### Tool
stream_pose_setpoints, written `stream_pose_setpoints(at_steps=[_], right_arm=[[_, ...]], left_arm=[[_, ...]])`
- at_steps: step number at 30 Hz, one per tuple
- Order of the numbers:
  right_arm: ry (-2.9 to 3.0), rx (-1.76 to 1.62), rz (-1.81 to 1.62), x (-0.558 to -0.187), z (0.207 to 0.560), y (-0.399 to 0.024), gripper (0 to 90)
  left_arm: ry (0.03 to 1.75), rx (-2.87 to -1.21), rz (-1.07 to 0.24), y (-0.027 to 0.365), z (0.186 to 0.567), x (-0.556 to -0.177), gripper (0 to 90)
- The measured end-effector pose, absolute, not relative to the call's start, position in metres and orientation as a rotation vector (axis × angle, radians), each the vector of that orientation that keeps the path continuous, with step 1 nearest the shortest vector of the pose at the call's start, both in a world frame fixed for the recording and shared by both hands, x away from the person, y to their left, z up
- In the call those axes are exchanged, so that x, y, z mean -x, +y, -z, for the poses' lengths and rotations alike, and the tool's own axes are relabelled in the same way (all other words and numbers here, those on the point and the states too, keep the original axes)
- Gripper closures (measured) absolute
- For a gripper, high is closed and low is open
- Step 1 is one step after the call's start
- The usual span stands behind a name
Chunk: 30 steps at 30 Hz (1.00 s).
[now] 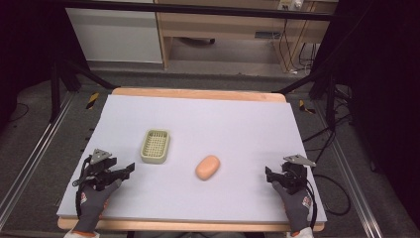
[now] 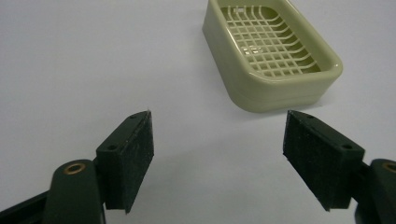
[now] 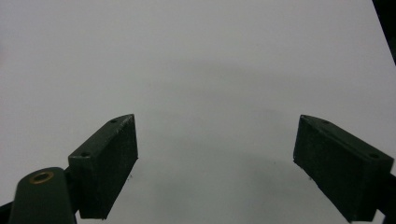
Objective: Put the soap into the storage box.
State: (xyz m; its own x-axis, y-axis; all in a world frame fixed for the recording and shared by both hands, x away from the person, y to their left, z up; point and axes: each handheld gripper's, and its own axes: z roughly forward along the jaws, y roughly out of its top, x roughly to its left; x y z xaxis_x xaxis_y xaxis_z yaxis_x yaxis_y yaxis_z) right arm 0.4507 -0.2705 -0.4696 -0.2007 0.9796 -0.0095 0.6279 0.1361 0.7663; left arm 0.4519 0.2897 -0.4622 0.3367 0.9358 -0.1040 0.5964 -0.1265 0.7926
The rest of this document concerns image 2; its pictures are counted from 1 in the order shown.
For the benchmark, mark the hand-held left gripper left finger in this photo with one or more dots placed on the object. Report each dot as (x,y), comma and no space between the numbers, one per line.
(124,168)

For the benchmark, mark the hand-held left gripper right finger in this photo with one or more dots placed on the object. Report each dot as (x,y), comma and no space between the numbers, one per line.
(323,165)

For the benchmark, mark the pale green plastic basket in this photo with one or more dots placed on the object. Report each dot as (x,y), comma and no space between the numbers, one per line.
(271,59)

